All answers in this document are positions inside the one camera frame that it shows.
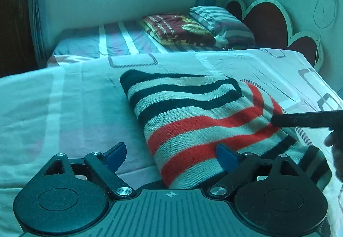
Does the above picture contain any dark wooden wardrobe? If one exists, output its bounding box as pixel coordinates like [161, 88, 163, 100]
[0, 0, 38, 77]

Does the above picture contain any bed with purple striped sheet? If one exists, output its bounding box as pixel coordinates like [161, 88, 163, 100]
[52, 20, 258, 60]

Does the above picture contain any white patterned bed sheet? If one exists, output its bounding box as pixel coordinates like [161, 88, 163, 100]
[0, 48, 343, 237]

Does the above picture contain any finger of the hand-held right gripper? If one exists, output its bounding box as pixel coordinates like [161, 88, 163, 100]
[271, 110, 343, 129]

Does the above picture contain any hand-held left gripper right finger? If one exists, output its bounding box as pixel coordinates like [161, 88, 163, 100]
[208, 143, 305, 198]

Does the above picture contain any maroon folded blanket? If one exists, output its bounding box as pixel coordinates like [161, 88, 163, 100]
[140, 13, 217, 46]

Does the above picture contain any black white red striped sweater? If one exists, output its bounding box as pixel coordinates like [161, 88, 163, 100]
[120, 69, 333, 190]

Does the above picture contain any white charging cable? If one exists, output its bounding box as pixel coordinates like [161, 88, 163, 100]
[313, 0, 338, 62]

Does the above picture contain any heart-shaped maroon headboard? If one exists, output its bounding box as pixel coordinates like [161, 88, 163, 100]
[224, 0, 326, 69]

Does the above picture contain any striped pillow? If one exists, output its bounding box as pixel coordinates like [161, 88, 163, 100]
[189, 6, 256, 49]

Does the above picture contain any person's right hand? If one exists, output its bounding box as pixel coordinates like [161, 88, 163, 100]
[324, 129, 343, 182]

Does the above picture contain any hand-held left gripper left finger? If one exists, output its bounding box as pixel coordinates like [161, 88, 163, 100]
[44, 142, 136, 198]

